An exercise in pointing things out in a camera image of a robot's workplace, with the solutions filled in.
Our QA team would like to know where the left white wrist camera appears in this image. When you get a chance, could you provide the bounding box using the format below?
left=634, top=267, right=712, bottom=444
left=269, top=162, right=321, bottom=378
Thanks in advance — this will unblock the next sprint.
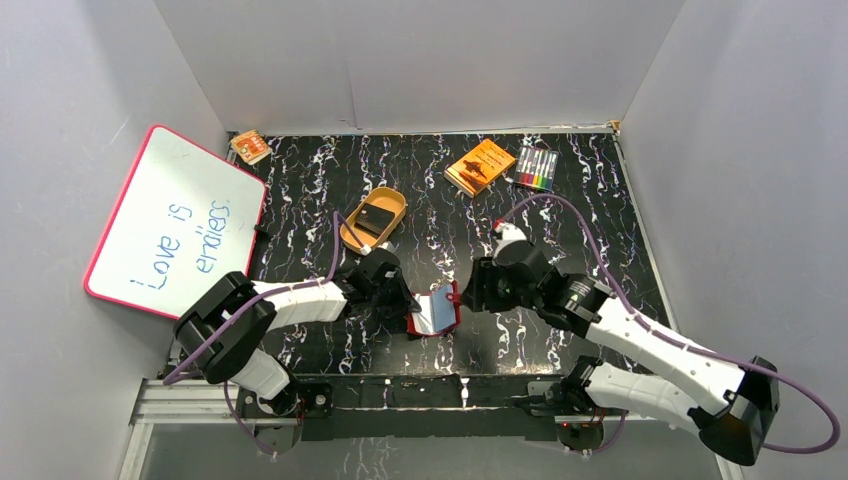
left=360, top=241, right=398, bottom=260

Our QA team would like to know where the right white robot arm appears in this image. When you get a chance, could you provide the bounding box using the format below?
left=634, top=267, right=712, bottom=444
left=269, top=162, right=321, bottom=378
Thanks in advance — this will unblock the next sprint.
left=461, top=240, right=779, bottom=466

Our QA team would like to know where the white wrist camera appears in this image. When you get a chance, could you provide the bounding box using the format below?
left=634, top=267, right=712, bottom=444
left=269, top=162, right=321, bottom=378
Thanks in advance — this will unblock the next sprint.
left=493, top=220, right=527, bottom=257
left=360, top=241, right=398, bottom=260

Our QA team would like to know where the orange book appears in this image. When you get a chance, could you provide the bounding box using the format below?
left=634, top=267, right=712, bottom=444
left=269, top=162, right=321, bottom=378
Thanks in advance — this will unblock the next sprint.
left=444, top=139, right=516, bottom=198

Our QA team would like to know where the pink framed whiteboard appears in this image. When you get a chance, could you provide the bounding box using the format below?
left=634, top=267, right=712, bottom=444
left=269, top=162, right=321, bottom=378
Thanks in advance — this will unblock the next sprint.
left=83, top=125, right=267, bottom=319

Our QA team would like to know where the pack of coloured markers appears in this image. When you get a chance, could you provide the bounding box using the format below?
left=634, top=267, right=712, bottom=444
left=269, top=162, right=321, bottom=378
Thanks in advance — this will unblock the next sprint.
left=512, top=146, right=559, bottom=193

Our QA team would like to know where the stack of black credit cards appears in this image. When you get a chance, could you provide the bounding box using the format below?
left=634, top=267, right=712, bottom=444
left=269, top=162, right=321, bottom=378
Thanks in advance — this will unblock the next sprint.
left=355, top=203, right=395, bottom=238

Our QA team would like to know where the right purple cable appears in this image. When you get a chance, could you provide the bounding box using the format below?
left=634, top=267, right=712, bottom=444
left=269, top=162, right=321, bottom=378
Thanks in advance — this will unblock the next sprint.
left=493, top=193, right=843, bottom=458

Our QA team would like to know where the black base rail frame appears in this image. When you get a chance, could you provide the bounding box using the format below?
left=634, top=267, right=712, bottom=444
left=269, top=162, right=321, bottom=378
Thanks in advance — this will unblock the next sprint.
left=131, top=372, right=696, bottom=456

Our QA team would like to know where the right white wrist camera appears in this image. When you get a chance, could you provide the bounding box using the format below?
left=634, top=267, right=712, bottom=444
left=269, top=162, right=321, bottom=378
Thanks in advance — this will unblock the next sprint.
left=493, top=220, right=527, bottom=257

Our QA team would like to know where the small orange card box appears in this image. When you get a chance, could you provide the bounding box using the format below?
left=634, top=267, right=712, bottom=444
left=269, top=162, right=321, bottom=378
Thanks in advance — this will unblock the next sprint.
left=230, top=130, right=272, bottom=165

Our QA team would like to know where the red card holder wallet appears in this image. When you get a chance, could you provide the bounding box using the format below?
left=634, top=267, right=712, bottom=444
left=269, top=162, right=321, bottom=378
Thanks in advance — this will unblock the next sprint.
left=407, top=281, right=461, bottom=337

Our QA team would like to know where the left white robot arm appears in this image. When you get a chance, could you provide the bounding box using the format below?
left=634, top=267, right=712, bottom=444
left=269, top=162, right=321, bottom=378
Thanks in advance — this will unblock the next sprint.
left=174, top=248, right=421, bottom=416

